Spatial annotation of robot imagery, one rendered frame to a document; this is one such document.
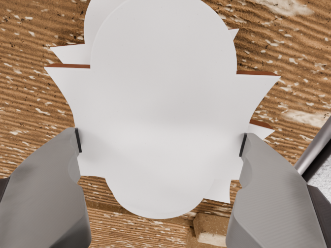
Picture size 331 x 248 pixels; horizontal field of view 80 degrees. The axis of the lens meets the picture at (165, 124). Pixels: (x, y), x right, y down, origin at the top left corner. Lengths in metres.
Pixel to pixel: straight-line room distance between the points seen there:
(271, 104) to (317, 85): 0.04
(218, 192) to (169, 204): 0.04
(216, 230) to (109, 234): 0.13
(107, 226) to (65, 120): 0.14
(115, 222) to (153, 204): 0.11
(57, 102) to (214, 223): 0.19
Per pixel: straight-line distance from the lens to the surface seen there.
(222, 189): 0.17
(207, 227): 0.24
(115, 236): 0.29
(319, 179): 0.30
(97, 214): 0.26
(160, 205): 0.16
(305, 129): 0.21
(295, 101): 0.20
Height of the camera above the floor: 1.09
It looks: 63 degrees down
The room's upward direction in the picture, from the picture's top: 179 degrees clockwise
